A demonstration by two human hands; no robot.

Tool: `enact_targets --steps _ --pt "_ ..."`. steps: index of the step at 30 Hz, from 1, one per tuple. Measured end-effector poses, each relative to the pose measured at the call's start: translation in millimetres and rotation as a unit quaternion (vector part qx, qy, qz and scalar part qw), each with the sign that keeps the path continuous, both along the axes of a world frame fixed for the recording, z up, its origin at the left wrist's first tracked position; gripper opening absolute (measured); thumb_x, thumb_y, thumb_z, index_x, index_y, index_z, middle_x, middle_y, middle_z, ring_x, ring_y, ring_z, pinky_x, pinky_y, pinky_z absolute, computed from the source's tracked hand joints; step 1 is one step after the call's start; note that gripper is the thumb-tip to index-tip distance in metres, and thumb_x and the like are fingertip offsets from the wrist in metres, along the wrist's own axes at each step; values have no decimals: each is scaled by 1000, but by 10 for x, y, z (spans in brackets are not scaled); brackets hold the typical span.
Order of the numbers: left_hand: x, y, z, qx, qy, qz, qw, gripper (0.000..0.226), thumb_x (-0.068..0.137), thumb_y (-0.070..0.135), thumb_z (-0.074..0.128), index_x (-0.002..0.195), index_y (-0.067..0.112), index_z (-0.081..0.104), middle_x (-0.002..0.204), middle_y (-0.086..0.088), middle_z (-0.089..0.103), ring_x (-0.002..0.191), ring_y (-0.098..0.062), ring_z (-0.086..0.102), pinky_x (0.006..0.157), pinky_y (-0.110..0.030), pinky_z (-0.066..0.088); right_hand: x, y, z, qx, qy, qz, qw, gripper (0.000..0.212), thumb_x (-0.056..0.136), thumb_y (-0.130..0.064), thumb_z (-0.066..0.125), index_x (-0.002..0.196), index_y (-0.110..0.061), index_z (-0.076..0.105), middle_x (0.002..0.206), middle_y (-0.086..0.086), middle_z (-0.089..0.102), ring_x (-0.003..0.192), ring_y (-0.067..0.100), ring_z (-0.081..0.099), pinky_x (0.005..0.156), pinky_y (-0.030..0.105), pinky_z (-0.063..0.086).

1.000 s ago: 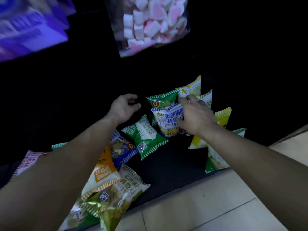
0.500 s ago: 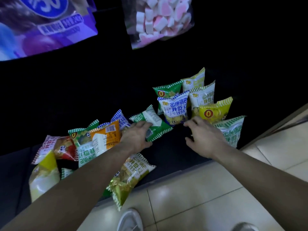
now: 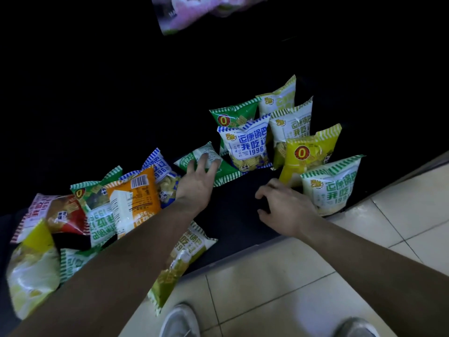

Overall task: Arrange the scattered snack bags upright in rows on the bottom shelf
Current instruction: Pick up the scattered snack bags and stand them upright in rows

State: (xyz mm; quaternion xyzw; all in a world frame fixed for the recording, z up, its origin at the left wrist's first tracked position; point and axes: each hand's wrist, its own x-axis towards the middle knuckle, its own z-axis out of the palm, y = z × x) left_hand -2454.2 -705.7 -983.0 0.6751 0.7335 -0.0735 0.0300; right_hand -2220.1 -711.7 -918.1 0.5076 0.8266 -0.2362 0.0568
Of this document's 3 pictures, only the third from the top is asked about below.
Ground person's left grey shoe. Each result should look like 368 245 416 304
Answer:
159 303 201 337

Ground person's left forearm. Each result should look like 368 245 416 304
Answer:
8 199 208 337

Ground black shelf display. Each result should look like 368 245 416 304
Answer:
0 0 449 337

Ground person's right forearm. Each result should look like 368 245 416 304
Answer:
300 215 449 337

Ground person's grey shoe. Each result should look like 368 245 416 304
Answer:
333 317 381 337
159 303 201 337

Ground person's left hand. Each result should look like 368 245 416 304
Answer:
174 152 224 216

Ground pink white marshmallow bag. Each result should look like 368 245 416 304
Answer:
150 0 271 36

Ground pile of snack packets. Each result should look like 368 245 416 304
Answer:
6 147 218 321

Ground person's right grey shoe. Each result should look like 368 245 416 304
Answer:
333 317 381 337

